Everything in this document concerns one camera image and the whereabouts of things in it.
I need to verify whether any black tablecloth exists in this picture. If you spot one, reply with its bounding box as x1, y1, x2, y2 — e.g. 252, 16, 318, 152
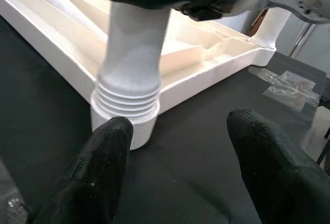
0, 15, 330, 224

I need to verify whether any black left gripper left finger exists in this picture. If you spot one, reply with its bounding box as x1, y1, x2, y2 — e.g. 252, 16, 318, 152
32, 115, 135, 224

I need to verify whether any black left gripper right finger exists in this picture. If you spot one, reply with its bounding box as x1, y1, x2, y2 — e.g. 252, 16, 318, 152
226, 108, 330, 224

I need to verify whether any white plastic children table top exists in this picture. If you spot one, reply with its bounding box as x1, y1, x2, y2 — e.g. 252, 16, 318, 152
0, 0, 278, 150

